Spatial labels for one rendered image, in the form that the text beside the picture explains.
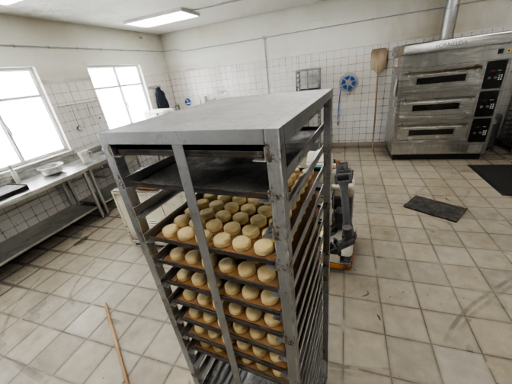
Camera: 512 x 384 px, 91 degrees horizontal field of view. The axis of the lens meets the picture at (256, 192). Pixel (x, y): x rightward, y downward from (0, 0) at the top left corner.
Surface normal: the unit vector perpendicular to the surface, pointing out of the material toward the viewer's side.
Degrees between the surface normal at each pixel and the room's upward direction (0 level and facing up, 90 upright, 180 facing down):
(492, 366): 0
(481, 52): 90
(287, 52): 90
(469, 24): 90
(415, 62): 90
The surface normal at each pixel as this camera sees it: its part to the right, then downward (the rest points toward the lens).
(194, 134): -0.40, 0.44
